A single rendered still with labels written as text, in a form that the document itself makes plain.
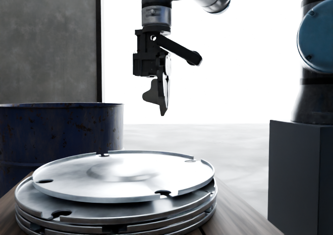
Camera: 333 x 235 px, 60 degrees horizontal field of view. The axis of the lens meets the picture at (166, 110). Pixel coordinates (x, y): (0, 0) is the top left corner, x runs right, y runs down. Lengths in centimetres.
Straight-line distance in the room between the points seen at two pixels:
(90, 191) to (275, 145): 49
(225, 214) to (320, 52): 32
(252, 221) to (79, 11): 454
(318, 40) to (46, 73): 444
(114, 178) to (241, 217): 19
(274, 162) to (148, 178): 41
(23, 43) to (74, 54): 77
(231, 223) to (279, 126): 39
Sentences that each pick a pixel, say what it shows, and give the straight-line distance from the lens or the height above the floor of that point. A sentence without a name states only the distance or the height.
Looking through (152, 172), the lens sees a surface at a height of 39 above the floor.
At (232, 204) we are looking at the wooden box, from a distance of 46.
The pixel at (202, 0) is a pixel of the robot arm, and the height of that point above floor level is 73.
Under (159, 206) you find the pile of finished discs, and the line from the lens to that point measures 36.
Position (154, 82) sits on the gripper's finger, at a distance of 69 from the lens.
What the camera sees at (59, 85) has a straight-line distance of 472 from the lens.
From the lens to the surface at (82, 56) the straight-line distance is 465.
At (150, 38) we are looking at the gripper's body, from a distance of 71.
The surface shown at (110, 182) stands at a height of 39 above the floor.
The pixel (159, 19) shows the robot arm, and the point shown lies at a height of 68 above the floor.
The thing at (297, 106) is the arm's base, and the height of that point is 48.
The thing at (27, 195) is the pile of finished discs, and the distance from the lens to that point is 44.
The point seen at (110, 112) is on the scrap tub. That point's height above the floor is 46.
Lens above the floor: 51
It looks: 3 degrees down
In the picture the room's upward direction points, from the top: straight up
